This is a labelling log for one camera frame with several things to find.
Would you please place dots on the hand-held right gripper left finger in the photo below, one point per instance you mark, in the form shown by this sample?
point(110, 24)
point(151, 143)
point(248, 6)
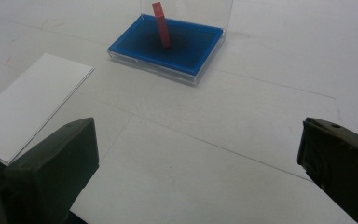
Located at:
point(52, 168)

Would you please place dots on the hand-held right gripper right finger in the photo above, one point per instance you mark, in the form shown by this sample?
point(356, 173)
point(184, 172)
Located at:
point(345, 168)

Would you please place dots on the red stamp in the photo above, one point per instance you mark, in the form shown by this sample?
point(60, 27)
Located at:
point(163, 28)

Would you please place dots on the blue ink pad clear box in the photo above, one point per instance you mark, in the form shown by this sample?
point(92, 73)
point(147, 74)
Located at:
point(195, 53)

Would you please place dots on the white paper sheet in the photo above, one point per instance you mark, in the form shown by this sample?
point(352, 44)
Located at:
point(28, 102)

